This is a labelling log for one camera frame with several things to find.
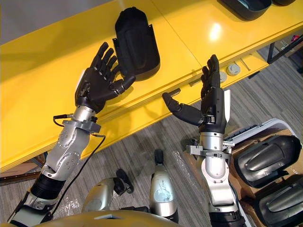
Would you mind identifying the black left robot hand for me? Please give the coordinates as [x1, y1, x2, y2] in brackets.
[75, 42, 136, 114]

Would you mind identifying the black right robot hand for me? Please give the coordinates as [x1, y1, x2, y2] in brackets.
[161, 54, 232, 133]

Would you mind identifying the yellow shelf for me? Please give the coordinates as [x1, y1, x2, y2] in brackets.
[0, 0, 303, 172]

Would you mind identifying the round grey floor socket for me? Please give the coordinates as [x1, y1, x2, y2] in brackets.
[225, 62, 241, 77]

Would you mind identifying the black plastic housing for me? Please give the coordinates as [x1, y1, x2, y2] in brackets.
[252, 174, 303, 227]
[271, 0, 299, 7]
[233, 134, 303, 189]
[217, 0, 272, 21]
[112, 7, 161, 82]

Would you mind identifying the cardboard box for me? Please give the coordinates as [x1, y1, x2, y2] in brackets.
[182, 127, 303, 227]

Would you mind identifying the silver right robot leg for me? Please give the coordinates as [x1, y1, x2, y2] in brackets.
[149, 148, 179, 224]

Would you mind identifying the silver robot leg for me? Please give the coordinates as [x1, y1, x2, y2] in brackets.
[81, 168, 134, 213]
[149, 148, 179, 224]

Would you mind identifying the silver left robot leg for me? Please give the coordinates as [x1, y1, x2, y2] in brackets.
[81, 168, 134, 213]

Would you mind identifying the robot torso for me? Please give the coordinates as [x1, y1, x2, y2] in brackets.
[0, 210, 183, 227]

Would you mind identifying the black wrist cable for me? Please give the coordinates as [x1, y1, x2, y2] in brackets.
[51, 113, 107, 216]

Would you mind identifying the black metal frame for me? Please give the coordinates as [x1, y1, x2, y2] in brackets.
[267, 34, 303, 64]

